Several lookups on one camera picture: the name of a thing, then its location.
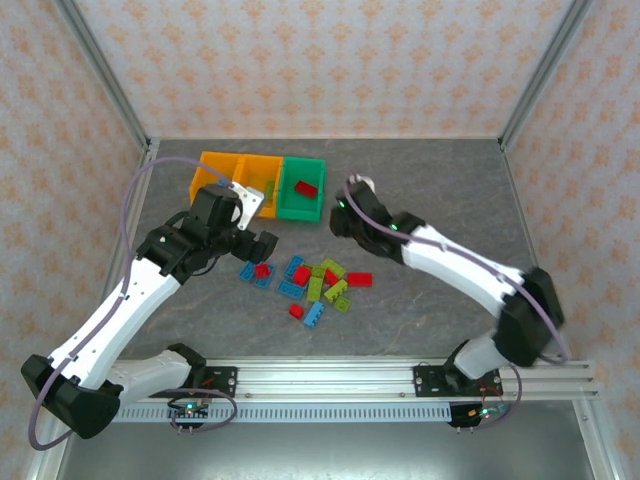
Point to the small green lego brick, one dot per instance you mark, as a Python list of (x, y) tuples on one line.
[(343, 303)]

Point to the small red lego brick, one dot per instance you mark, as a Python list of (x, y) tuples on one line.
[(296, 311)]

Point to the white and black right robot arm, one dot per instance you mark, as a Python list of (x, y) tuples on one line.
[(450, 260)]

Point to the orange plastic bin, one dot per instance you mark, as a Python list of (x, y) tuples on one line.
[(255, 172), (215, 161)]

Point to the green plastic bin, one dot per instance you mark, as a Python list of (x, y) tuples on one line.
[(295, 212)]

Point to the small circuit board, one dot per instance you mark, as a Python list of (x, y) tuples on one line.
[(190, 411), (480, 414)]

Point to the grey metal panel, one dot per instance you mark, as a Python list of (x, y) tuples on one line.
[(320, 455)]

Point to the aluminium table edge rail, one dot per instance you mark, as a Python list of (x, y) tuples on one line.
[(520, 200), (325, 137), (150, 150)]

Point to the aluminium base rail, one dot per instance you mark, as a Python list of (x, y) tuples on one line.
[(325, 380)]

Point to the aluminium frame post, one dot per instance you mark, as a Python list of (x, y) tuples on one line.
[(544, 70), (102, 70)]

